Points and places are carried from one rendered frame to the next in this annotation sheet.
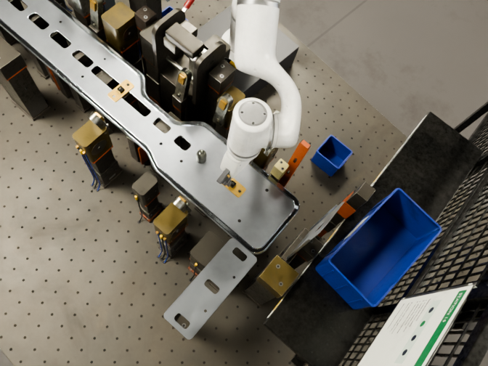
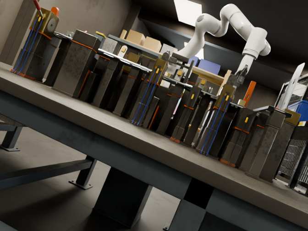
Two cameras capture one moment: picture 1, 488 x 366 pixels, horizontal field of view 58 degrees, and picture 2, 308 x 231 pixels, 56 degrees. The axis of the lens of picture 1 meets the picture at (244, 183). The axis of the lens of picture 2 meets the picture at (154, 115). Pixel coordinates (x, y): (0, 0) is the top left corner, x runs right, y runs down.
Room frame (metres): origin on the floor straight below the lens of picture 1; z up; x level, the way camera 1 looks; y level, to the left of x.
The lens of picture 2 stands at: (-0.99, 0.79, 0.77)
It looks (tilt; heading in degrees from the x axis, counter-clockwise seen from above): 0 degrees down; 345
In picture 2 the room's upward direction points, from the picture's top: 23 degrees clockwise
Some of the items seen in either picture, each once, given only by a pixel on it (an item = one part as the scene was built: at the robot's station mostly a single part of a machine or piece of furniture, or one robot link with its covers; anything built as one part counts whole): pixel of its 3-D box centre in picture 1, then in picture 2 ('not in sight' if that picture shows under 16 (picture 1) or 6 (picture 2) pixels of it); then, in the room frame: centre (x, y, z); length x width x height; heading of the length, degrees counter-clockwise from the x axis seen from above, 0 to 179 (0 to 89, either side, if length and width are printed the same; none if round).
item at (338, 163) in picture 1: (330, 156); not in sight; (0.82, -0.28, 0.75); 0.11 x 0.10 x 0.09; 69
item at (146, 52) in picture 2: not in sight; (134, 47); (1.03, 0.56, 1.16); 0.37 x 0.14 x 0.02; 69
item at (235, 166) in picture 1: (241, 154); (245, 65); (0.47, 0.03, 1.23); 0.10 x 0.07 x 0.11; 159
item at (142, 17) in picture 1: (149, 52); (135, 87); (0.87, 0.48, 0.90); 0.05 x 0.05 x 0.40; 69
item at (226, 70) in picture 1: (217, 106); (182, 105); (0.76, 0.18, 0.91); 0.07 x 0.05 x 0.42; 159
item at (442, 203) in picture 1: (383, 229); (292, 131); (0.50, -0.44, 1.02); 0.90 x 0.22 x 0.03; 159
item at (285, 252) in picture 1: (285, 255); not in sight; (0.37, -0.21, 0.85); 0.12 x 0.03 x 0.30; 159
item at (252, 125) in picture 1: (250, 128); (255, 41); (0.47, 0.03, 1.37); 0.09 x 0.08 x 0.13; 109
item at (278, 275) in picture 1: (267, 283); (276, 145); (0.25, -0.18, 0.88); 0.08 x 0.08 x 0.36; 69
